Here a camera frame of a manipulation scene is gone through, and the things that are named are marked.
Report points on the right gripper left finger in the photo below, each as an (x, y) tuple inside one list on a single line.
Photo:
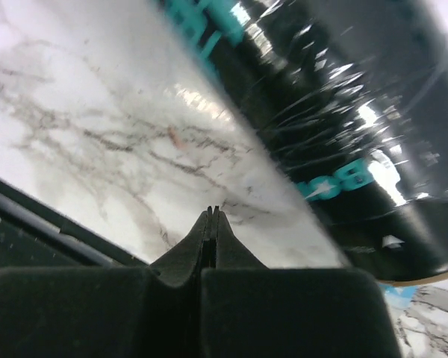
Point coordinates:
[(93, 311)]

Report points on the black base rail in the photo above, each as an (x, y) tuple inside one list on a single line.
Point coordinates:
[(33, 234)]

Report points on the black shuttlecock tube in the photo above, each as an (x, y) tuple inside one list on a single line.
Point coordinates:
[(350, 98)]

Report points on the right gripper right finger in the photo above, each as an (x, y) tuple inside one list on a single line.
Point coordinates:
[(249, 310)]

